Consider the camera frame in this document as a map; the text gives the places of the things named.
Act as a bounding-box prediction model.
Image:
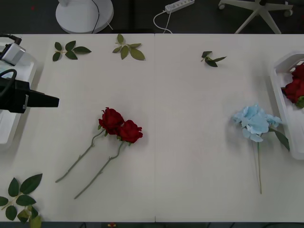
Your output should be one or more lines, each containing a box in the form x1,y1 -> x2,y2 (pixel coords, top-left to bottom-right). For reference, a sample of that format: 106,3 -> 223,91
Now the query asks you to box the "white power strip with cable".
153,0 -> 196,35

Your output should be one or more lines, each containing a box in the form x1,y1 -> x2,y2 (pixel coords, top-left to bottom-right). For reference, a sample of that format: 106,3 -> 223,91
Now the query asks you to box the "dark green five-leaf twig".
52,40 -> 92,62

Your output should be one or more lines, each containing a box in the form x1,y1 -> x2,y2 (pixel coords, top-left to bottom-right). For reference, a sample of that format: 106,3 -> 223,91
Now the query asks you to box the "white round stand base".
55,0 -> 114,34

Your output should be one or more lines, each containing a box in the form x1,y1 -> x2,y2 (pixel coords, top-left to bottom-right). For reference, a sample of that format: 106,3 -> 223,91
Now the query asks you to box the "white office chair base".
218,0 -> 294,34

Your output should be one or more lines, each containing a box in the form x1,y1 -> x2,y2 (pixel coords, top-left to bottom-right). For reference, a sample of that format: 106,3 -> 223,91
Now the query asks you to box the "small dark green leaf twig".
200,51 -> 228,67

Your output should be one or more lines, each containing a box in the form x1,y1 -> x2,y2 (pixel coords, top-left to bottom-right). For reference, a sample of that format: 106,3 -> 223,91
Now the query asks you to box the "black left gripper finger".
25,89 -> 60,108

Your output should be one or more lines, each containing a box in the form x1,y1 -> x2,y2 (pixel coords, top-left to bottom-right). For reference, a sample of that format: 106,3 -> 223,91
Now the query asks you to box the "olive green leaf twig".
112,33 -> 146,61

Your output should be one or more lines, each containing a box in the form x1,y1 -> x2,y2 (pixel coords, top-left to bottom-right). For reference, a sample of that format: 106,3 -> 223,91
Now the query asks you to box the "large dark green leaf twig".
0,173 -> 43,221

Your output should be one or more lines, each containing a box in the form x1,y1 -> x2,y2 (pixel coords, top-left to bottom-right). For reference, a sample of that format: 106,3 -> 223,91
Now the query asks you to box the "black stand cable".
91,0 -> 101,34

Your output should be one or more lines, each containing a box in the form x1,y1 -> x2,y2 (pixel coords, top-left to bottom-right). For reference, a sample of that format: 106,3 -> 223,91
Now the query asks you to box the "light green leaf twig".
17,205 -> 43,228

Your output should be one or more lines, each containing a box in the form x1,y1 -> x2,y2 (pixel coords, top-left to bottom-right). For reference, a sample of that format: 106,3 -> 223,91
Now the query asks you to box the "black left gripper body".
0,79 -> 31,114

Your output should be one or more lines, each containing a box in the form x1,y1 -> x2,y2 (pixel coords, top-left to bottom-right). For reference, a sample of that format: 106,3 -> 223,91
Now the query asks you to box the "red artificial rose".
282,79 -> 304,109
55,107 -> 125,183
74,120 -> 143,200
291,63 -> 304,81

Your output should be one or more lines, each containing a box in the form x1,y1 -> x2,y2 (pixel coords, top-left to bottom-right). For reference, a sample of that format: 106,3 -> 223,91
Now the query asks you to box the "shallow white box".
270,50 -> 304,160
0,42 -> 38,151

